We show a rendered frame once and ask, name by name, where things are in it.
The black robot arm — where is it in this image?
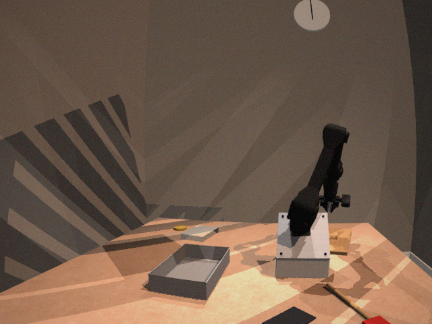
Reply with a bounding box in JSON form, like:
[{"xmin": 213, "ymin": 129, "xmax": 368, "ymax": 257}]
[{"xmin": 287, "ymin": 123, "xmax": 349, "ymax": 237}]

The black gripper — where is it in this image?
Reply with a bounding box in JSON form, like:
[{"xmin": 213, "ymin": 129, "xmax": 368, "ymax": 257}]
[{"xmin": 319, "ymin": 189, "xmax": 350, "ymax": 213}]

